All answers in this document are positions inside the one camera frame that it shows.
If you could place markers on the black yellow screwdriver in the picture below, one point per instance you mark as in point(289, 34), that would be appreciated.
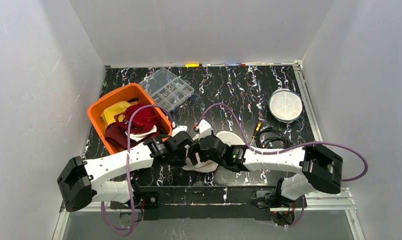
point(257, 129)

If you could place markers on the yellow cloth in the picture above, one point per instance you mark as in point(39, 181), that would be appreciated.
point(108, 115)

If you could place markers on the orange plastic basin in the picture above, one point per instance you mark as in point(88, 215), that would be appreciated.
point(130, 92)

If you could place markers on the yellow marker on wall edge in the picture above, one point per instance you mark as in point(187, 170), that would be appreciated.
point(193, 65)

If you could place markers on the maroon bra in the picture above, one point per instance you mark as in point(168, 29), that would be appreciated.
point(114, 133)

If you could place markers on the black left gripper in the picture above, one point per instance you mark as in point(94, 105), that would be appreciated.
point(183, 153)

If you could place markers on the white mesh bag blue trim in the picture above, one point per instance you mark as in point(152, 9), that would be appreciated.
point(285, 106)

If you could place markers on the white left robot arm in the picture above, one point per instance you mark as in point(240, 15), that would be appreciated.
point(82, 182)

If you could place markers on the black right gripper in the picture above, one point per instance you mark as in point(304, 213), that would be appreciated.
point(204, 151)

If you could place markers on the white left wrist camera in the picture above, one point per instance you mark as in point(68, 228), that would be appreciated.
point(178, 129)

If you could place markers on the clear plastic screw box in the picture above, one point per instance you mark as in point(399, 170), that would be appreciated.
point(167, 89)

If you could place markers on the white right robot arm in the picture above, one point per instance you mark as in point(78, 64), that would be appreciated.
point(315, 167)

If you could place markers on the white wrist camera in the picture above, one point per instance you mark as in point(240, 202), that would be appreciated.
point(202, 129)
point(178, 129)

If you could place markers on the crimson red bra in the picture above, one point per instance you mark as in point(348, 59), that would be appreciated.
point(142, 122)

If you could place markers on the white mesh bag beige trim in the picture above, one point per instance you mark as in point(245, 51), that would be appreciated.
point(232, 142)

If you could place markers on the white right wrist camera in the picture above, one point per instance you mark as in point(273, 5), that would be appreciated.
point(202, 129)

